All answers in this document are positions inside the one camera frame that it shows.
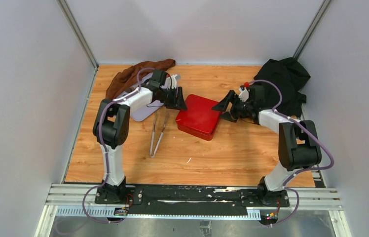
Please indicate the lavender tray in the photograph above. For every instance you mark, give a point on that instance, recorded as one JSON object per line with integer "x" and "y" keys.
{"x": 145, "y": 111}

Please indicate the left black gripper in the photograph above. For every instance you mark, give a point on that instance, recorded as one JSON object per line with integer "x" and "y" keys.
{"x": 180, "y": 104}

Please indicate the red chocolate box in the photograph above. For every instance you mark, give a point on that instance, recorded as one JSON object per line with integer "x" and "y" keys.
{"x": 203, "y": 131}

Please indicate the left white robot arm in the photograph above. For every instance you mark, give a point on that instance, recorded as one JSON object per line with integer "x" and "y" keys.
{"x": 111, "y": 126}

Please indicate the brown cloth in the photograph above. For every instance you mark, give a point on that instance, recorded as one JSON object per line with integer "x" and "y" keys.
{"x": 128, "y": 77}

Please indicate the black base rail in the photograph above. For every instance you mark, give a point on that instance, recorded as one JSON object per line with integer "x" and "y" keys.
{"x": 192, "y": 200}

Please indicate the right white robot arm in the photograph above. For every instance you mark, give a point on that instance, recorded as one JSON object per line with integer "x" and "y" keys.
{"x": 298, "y": 148}

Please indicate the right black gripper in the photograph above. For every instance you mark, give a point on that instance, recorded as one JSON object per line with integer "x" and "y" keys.
{"x": 222, "y": 105}

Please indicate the red box lid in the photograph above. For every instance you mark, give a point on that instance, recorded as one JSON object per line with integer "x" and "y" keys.
{"x": 199, "y": 110}

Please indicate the black cloth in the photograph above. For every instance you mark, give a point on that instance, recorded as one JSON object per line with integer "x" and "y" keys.
{"x": 290, "y": 77}

